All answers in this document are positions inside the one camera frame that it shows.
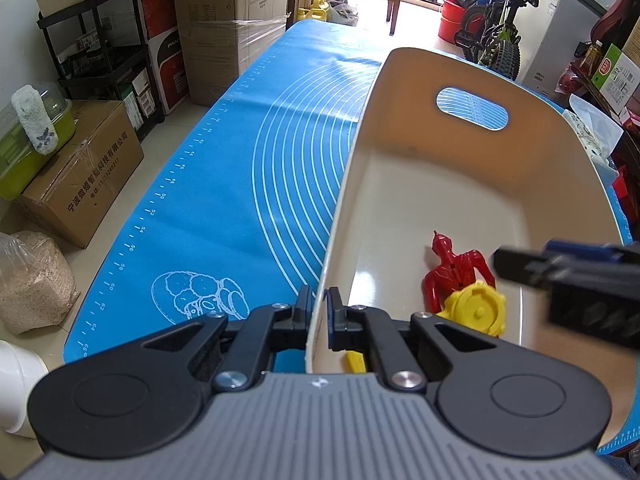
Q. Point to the brown carton with black print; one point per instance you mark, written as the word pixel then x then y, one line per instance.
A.
pixel 85 180

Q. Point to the blue silicone baking mat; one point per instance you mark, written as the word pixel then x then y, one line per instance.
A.
pixel 225 185

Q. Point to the red and white appliance box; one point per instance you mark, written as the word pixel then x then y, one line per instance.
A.
pixel 167 75

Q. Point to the green container with clear lid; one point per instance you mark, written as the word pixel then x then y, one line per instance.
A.
pixel 15 160

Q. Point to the white chest freezer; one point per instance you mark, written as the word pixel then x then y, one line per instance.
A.
pixel 555 35

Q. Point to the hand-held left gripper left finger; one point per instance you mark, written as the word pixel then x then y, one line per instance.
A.
pixel 301 310

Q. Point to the green and black bicycle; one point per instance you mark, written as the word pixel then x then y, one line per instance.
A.
pixel 502 45

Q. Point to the white fluffy roller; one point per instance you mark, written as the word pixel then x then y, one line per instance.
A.
pixel 35 120

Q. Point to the cooking oil bottle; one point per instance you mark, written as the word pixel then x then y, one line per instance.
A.
pixel 591 60

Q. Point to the yellow plastic jug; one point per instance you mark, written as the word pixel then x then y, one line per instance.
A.
pixel 306 14
pixel 321 10

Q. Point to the dark wooden shelf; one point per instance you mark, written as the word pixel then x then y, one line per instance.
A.
pixel 627 135

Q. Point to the beige plastic storage basket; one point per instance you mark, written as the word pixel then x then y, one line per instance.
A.
pixel 450 170

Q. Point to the clear bag of grain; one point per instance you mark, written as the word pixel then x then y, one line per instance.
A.
pixel 35 285

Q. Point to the white printed tissue box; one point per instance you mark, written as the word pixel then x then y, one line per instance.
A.
pixel 592 130

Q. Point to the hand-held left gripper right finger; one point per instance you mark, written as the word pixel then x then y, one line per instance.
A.
pixel 330 320

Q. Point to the green and white box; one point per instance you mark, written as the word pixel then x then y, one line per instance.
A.
pixel 617 75

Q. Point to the yellow toy disc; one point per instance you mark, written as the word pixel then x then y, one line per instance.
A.
pixel 475 307

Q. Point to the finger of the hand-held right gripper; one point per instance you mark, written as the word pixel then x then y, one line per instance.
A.
pixel 522 267
pixel 585 251

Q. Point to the red toy figure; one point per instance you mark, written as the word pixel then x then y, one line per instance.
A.
pixel 452 270

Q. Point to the white plastic bag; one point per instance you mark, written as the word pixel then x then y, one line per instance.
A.
pixel 344 10

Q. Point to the white round plastic container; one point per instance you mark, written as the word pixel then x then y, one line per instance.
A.
pixel 17 385

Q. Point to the black metal shelf rack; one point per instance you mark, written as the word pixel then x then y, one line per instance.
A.
pixel 100 35

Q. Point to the yellow toy block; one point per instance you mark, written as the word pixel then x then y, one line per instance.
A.
pixel 356 362

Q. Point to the red plastic bucket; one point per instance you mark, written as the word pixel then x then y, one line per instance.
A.
pixel 450 22

